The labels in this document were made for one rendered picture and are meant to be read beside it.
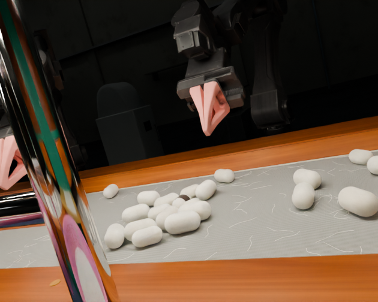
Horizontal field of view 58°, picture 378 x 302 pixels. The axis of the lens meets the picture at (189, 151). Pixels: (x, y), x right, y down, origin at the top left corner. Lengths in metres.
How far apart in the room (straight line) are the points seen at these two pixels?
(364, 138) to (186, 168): 0.28
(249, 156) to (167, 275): 0.34
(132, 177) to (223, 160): 0.18
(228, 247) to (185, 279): 0.09
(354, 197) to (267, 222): 0.08
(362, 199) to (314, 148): 0.23
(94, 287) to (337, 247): 0.18
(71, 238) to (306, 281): 0.13
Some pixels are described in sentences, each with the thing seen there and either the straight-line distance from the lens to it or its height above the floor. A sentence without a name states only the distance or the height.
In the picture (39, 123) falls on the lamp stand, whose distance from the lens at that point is 0.18.
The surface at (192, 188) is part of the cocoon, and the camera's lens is 0.46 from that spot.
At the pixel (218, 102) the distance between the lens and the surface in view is 0.56.
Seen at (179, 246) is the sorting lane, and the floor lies 0.74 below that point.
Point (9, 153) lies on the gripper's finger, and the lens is 0.60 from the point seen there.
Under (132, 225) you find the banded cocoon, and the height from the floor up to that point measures 0.76.
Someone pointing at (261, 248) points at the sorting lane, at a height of 0.74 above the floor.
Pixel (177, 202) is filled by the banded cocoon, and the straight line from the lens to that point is 0.42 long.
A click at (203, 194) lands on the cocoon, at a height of 0.75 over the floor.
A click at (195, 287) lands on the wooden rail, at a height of 0.77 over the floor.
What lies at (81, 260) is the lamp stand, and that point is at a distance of 0.19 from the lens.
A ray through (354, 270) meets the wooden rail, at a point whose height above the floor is 0.76.
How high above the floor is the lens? 0.88
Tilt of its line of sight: 10 degrees down
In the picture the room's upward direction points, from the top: 15 degrees counter-clockwise
